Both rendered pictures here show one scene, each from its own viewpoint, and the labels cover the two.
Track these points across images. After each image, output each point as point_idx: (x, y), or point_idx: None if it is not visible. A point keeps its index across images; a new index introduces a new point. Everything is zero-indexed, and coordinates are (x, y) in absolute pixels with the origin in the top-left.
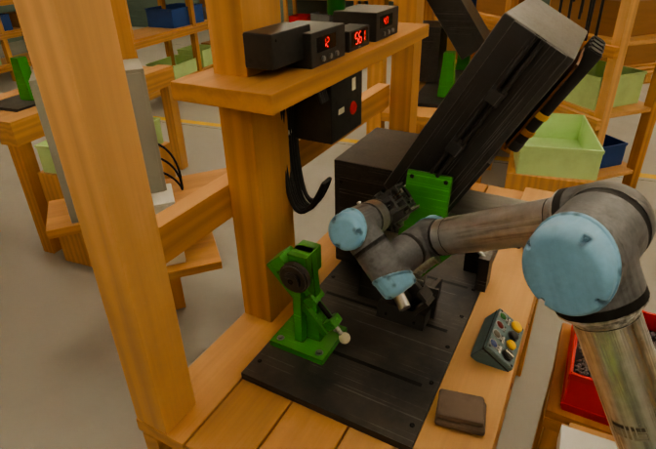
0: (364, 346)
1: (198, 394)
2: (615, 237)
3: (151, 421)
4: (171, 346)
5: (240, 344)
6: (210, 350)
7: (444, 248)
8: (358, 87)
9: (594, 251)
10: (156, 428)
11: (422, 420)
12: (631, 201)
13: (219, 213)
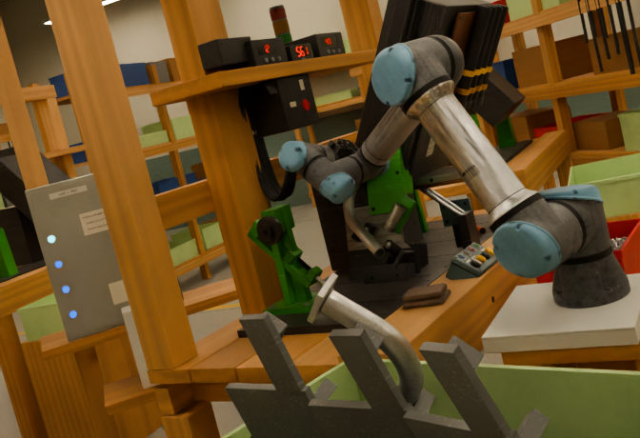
0: (350, 297)
1: (200, 351)
2: (410, 47)
3: (160, 361)
4: (169, 280)
5: (238, 327)
6: (210, 335)
7: (372, 154)
8: (308, 89)
9: (393, 52)
10: (165, 369)
11: (392, 310)
12: (432, 37)
13: (201, 203)
